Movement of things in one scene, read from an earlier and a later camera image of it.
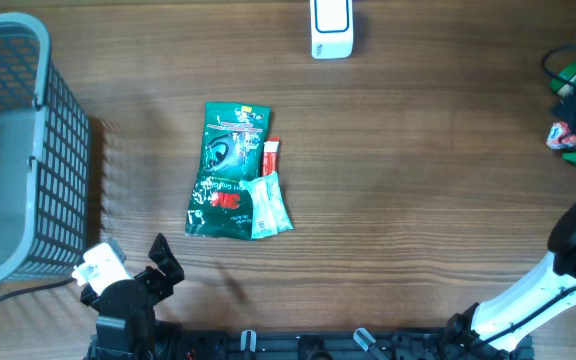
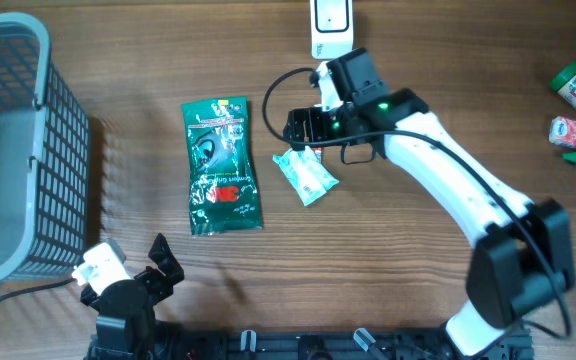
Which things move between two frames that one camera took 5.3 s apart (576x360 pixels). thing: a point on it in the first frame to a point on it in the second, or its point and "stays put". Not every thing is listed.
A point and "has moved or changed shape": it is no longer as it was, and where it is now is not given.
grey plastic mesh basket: (28, 155) stays put
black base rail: (309, 344) stays put
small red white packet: (559, 136) stays put
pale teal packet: (270, 213) to (306, 173)
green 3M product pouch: (232, 152) has moved or changed shape
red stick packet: (270, 156) to (319, 152)
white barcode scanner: (331, 29) stays put
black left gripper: (162, 286) stays put
